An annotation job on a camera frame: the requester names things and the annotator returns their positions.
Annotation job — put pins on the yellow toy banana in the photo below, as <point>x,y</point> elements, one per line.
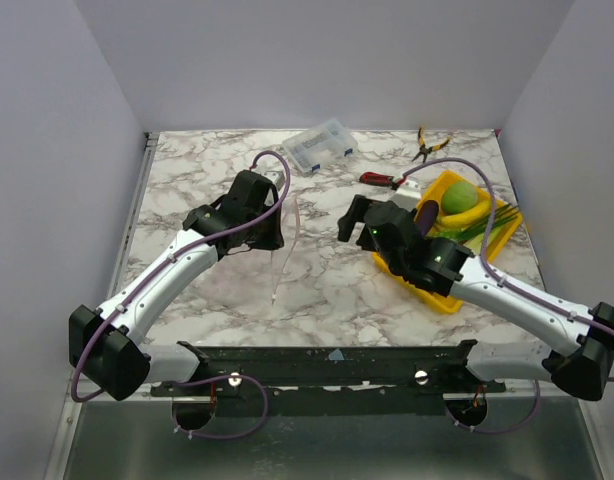
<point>464,219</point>

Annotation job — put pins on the green toy cabbage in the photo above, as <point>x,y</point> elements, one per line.
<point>459,198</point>

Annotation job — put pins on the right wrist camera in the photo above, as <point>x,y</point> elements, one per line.
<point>407,195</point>

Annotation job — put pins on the yellow black pliers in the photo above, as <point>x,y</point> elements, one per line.
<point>425,150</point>

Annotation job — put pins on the clear zip top bag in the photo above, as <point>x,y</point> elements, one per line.
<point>250,280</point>

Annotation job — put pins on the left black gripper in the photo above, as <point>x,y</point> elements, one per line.
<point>276,238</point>

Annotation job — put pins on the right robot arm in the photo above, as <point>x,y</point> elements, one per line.
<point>574,345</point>

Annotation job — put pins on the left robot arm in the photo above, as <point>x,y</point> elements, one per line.
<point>106,344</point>

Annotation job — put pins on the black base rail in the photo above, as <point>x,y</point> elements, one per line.
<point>327,381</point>

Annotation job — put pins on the purple toy eggplant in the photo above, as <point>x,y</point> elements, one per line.
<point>426,216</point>

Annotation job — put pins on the clear plastic organizer box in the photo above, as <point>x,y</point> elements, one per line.
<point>313,149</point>

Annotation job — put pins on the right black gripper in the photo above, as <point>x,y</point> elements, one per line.
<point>360,220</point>

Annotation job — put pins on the red black utility knife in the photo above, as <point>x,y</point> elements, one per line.
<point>380,180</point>

